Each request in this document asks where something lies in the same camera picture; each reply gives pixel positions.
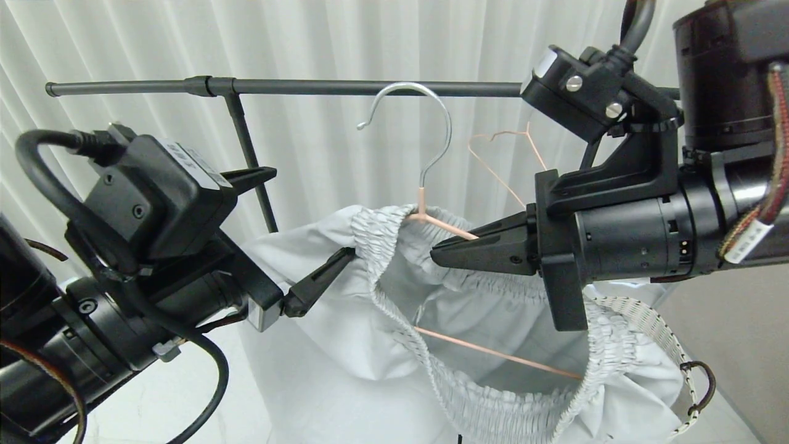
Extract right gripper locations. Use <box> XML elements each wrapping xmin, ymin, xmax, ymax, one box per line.
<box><xmin>430</xmin><ymin>170</ymin><xmax>728</xmax><ymax>332</ymax></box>

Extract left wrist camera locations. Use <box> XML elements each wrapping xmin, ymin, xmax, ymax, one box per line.
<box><xmin>67</xmin><ymin>123</ymin><xmax>240</xmax><ymax>275</ymax></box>

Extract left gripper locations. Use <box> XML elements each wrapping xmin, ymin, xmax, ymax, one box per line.
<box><xmin>62</xmin><ymin>166</ymin><xmax>357</xmax><ymax>383</ymax></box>

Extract white curtain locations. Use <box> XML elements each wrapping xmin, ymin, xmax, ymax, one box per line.
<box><xmin>0</xmin><ymin>0</ymin><xmax>703</xmax><ymax>297</ymax></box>

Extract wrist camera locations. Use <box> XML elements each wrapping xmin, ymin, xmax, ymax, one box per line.
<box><xmin>521</xmin><ymin>44</ymin><xmax>685</xmax><ymax>216</ymax></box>
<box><xmin>67</xmin><ymin>123</ymin><xmax>240</xmax><ymax>275</ymax></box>

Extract black clothes rack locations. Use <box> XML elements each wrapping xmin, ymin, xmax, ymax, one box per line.
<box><xmin>45</xmin><ymin>76</ymin><xmax>679</xmax><ymax>234</ymax></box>

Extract pink clothes hanger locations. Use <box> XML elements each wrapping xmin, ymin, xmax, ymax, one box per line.
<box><xmin>467</xmin><ymin>121</ymin><xmax>548</xmax><ymax>210</ymax></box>
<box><xmin>356</xmin><ymin>82</ymin><xmax>583</xmax><ymax>380</ymax></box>

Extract black cable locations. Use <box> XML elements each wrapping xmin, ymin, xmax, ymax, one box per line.
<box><xmin>15</xmin><ymin>128</ymin><xmax>230</xmax><ymax>444</ymax></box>
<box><xmin>619</xmin><ymin>0</ymin><xmax>657</xmax><ymax>59</ymax></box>

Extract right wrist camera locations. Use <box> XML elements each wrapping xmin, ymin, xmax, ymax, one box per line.
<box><xmin>521</xmin><ymin>44</ymin><xmax>685</xmax><ymax>216</ymax></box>

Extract white laundry basket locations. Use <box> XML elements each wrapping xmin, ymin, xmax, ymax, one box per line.
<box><xmin>592</xmin><ymin>296</ymin><xmax>717</xmax><ymax>438</ymax></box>

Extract pale grey shorts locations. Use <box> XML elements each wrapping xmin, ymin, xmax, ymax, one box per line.
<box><xmin>237</xmin><ymin>203</ymin><xmax>685</xmax><ymax>444</ymax></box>

